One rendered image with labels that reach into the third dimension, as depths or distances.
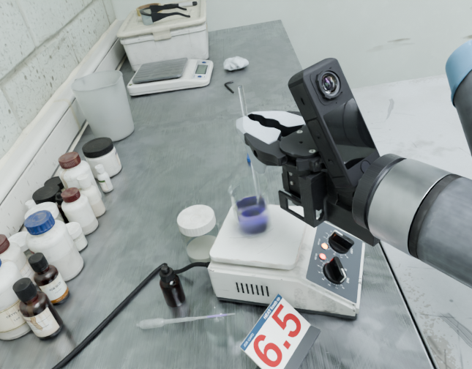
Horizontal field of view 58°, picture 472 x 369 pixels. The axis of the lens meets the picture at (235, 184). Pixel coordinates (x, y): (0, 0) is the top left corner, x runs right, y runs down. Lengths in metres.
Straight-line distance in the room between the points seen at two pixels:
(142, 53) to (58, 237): 0.97
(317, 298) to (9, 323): 0.43
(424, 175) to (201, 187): 0.58
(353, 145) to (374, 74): 1.72
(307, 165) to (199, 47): 1.19
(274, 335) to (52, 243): 0.37
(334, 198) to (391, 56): 1.70
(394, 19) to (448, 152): 1.20
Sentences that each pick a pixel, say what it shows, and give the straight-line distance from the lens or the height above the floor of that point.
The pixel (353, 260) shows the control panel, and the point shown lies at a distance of 0.63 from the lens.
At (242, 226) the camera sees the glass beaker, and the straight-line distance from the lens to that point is 0.58.
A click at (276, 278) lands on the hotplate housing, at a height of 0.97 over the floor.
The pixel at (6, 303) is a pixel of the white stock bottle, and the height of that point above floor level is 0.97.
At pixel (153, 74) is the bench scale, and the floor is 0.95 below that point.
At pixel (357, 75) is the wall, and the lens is 2.09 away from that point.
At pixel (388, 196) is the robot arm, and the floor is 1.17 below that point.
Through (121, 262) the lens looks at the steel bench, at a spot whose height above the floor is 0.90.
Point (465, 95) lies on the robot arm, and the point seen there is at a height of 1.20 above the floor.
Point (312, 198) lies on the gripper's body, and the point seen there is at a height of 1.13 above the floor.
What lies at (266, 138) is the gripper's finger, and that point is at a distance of 0.45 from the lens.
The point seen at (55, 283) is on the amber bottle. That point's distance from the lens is 0.72.
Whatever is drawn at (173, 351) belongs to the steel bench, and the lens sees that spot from 0.61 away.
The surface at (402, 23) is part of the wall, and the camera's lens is 2.08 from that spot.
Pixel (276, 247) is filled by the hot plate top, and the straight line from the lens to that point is 0.58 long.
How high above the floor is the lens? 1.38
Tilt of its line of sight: 34 degrees down
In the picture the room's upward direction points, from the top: 11 degrees counter-clockwise
